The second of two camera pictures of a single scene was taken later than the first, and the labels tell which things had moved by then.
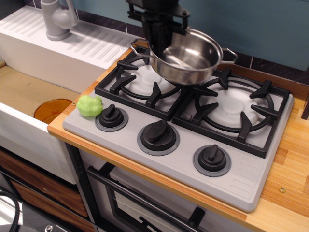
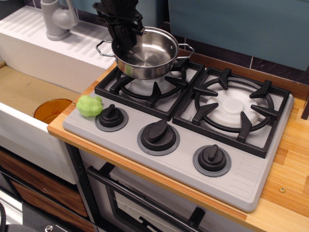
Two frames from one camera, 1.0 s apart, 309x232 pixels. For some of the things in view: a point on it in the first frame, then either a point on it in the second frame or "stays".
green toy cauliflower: [88, 106] stays
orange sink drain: [48, 110] stays
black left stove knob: [111, 119] stays
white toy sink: [39, 79] stays
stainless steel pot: [194, 57] to [156, 50]
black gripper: [159, 36] to [123, 12]
